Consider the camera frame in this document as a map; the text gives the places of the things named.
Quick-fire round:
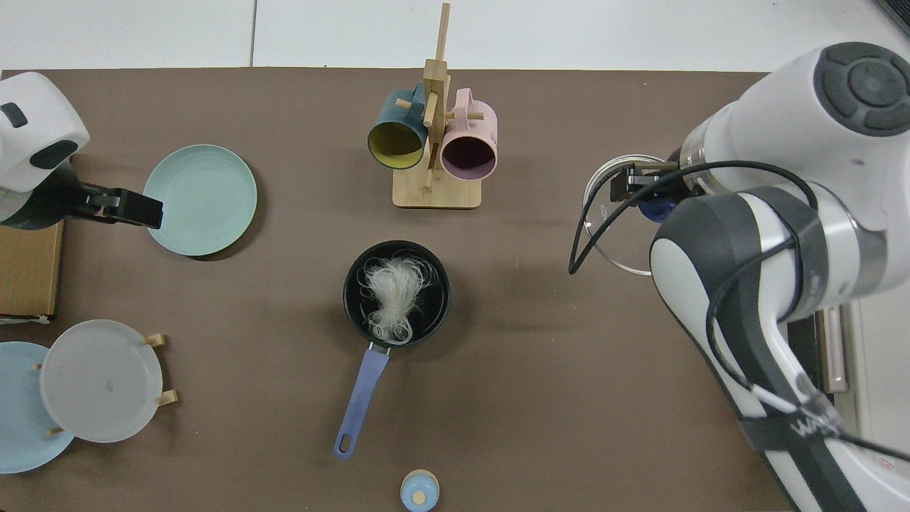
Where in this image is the pale toaster oven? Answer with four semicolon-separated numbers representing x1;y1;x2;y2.
786;284;910;477

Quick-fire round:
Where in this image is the wooden cup stand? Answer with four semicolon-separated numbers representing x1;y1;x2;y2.
392;2;484;210

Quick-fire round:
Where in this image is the dark teal mug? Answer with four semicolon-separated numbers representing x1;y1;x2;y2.
367;82;431;170

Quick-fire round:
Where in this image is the grey white plate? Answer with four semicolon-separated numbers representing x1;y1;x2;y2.
40;319;164;444

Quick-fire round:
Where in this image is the small blue round thing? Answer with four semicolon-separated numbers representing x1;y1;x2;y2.
400;469;440;512

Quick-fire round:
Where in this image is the black pot with blue handle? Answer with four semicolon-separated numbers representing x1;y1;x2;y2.
333;240;451;460

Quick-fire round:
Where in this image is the black flat object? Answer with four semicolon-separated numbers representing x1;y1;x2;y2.
873;0;910;38

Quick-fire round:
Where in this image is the brown table cloth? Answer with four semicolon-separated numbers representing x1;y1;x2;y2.
0;68;801;512

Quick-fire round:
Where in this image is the wooden plate rack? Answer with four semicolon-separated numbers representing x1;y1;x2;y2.
32;333;178;436

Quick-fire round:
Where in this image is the pale green plate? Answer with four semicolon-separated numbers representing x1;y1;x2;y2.
142;144;258;257

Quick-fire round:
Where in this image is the light blue plate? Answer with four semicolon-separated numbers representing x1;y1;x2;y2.
0;341;76;474

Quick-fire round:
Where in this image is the pink mug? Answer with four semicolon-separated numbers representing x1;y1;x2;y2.
439;88;498;181

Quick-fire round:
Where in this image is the glass lid with blue knob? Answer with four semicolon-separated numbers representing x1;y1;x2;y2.
583;154;687;277

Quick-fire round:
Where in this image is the white vermicelli bundle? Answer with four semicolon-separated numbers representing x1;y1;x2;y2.
358;255;436;346

